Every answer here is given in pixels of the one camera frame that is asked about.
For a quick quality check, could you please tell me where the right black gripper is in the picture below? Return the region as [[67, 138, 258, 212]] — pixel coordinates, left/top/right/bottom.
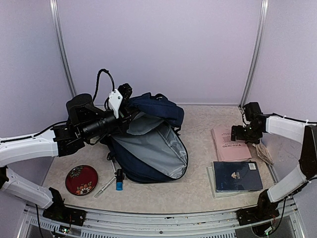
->
[[232, 124, 262, 144]]

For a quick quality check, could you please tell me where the pink paperback book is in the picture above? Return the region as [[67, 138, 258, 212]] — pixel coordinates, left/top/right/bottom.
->
[[211, 125, 252, 162]]

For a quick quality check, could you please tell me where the navy blue student backpack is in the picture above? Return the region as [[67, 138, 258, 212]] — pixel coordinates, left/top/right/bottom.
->
[[101, 92, 189, 183]]

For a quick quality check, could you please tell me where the dark blue book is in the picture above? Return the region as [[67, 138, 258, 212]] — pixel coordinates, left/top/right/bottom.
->
[[213, 161, 263, 192]]

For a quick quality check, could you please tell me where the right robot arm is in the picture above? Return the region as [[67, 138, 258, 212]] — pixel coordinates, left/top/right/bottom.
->
[[231, 102, 317, 226]]

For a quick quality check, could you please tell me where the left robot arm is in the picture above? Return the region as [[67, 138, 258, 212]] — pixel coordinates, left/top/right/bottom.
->
[[0, 90, 139, 226]]

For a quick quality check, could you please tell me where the colourful comic booklet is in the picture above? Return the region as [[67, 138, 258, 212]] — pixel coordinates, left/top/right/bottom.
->
[[254, 143, 274, 166]]

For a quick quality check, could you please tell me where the grey white book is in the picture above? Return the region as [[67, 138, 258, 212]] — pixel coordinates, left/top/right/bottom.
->
[[207, 166, 249, 198]]

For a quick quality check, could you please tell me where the white marker with red cap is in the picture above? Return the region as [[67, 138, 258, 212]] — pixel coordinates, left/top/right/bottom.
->
[[110, 160, 116, 174]]

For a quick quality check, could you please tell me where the clear plastic syringe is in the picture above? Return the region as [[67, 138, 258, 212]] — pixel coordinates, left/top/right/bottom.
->
[[94, 176, 116, 198]]

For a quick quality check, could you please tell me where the black and blue stamp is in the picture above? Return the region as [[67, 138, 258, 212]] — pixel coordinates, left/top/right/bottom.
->
[[115, 169, 124, 191]]

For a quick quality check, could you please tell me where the red floral plate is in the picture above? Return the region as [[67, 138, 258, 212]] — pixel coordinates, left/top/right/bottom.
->
[[65, 165, 98, 196]]

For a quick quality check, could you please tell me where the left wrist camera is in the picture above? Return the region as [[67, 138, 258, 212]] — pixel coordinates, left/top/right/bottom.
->
[[107, 83, 132, 119]]

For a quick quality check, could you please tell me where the right aluminium frame post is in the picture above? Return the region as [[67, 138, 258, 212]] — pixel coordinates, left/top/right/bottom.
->
[[239, 0, 269, 108]]

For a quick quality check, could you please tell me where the aluminium frame post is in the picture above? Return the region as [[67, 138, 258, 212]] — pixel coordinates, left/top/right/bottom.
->
[[239, 0, 269, 108], [50, 0, 77, 98]]

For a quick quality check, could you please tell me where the front aluminium rail base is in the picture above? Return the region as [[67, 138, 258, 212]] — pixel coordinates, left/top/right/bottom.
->
[[16, 198, 307, 238]]

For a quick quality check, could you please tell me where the left aluminium frame post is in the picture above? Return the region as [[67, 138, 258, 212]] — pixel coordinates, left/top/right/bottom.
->
[[50, 0, 77, 98]]

